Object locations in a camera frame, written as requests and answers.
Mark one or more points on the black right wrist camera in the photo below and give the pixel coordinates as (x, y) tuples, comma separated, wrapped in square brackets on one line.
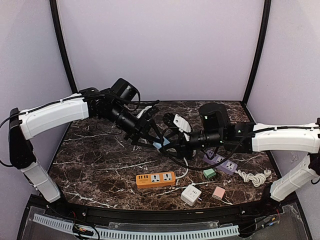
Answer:
[(214, 117)]

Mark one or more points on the pink charger plug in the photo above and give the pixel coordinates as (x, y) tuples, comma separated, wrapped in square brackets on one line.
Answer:
[(218, 193)]

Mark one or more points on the white cube adapter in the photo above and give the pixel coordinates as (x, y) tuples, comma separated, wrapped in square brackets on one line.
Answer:
[(190, 195)]

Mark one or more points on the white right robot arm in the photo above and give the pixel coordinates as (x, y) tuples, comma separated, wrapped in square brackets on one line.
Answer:
[(249, 137)]

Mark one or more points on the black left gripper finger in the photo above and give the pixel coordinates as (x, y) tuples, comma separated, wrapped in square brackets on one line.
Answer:
[(135, 141), (156, 130)]

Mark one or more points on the green charger plug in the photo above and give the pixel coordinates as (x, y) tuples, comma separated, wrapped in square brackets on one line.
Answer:
[(209, 173)]

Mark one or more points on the black front rail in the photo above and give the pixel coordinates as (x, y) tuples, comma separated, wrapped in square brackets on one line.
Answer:
[(239, 214)]

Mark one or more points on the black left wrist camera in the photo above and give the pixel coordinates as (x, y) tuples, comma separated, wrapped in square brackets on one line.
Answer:
[(125, 90)]

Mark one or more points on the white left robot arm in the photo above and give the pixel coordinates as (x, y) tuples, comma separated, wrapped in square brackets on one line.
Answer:
[(109, 104)]

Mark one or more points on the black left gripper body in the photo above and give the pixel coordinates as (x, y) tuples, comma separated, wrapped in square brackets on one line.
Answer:
[(128, 125)]

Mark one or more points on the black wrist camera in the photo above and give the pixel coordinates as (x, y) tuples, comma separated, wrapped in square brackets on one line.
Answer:
[(214, 117), (125, 90)]

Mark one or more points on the black left frame post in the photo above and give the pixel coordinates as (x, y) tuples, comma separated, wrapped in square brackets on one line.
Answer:
[(62, 46)]

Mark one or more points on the orange power strip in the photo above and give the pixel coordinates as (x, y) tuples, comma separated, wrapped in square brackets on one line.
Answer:
[(155, 180)]

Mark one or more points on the blue charger plug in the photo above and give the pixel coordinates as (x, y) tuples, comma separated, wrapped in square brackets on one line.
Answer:
[(158, 145)]

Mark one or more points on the black frame post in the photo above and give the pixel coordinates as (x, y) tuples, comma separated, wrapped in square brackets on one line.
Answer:
[(62, 46), (258, 51)]

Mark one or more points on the black right frame post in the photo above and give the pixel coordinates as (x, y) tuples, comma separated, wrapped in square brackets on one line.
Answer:
[(258, 51)]

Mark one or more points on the white slotted cable duct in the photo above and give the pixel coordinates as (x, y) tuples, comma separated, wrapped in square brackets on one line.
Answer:
[(115, 234)]

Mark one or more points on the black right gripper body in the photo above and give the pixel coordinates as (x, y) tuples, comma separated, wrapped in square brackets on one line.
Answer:
[(211, 139)]

